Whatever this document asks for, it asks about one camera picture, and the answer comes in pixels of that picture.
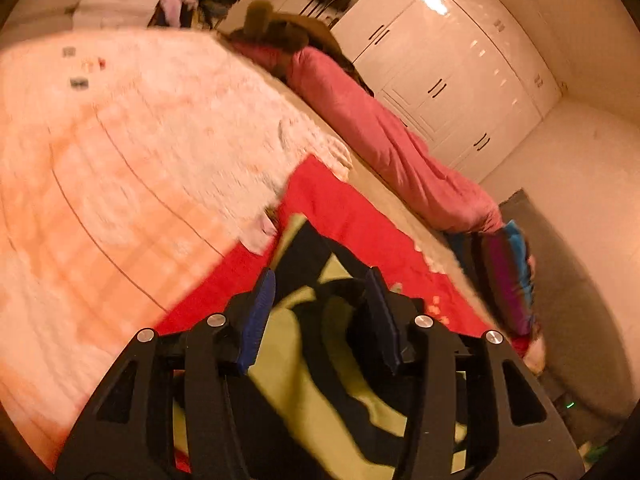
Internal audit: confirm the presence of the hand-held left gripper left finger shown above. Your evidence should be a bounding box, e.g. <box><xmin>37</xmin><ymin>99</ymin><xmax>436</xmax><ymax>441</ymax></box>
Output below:
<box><xmin>54</xmin><ymin>266</ymin><xmax>277</xmax><ymax>480</ymax></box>

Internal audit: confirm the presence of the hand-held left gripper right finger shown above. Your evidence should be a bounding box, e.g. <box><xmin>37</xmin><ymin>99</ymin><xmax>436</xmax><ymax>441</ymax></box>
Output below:
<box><xmin>364</xmin><ymin>266</ymin><xmax>586</xmax><ymax>480</ymax></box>

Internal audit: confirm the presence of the green black striped sweater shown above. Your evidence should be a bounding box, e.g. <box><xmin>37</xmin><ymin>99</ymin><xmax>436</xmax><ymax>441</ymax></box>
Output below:
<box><xmin>172</xmin><ymin>212</ymin><xmax>468</xmax><ymax>480</ymax></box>

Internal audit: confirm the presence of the pile of clothes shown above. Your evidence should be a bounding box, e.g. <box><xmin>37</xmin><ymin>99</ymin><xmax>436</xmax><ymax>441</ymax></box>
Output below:
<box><xmin>147</xmin><ymin>0</ymin><xmax>246</xmax><ymax>31</ymax></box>

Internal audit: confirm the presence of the red floral blanket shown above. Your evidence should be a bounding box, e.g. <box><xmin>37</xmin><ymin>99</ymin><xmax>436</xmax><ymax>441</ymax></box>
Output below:
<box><xmin>155</xmin><ymin>155</ymin><xmax>531</xmax><ymax>473</ymax></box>

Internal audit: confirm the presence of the multicolour striped pillow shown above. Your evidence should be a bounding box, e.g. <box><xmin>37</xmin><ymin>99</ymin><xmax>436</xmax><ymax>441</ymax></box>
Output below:
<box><xmin>442</xmin><ymin>220</ymin><xmax>543</xmax><ymax>338</ymax></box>

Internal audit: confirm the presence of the cream pillow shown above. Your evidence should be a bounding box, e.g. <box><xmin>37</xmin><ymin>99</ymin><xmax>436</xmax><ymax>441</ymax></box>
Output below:
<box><xmin>520</xmin><ymin>335</ymin><xmax>547</xmax><ymax>376</ymax></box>

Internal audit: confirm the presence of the pink quilt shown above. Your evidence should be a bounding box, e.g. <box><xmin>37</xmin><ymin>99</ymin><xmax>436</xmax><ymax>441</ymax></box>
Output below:
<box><xmin>227</xmin><ymin>40</ymin><xmax>503</xmax><ymax>233</ymax></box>

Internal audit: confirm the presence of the cream bedspread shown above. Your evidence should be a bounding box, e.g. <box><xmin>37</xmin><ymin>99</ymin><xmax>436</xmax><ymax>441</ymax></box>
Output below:
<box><xmin>0</xmin><ymin>27</ymin><xmax>351</xmax><ymax>471</ymax></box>

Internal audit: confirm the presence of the grey quilted headboard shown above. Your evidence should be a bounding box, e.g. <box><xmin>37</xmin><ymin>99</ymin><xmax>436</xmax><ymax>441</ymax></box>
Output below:
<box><xmin>500</xmin><ymin>189</ymin><xmax>636</xmax><ymax>421</ymax></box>

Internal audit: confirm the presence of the white wardrobe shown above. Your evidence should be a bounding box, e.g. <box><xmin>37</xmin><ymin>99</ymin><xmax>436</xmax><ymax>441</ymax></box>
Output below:
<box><xmin>272</xmin><ymin>0</ymin><xmax>563</xmax><ymax>183</ymax></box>

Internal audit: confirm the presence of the brown plush coat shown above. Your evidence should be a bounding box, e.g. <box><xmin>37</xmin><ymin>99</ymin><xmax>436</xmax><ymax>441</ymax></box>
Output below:
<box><xmin>230</xmin><ymin>0</ymin><xmax>376</xmax><ymax>96</ymax></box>

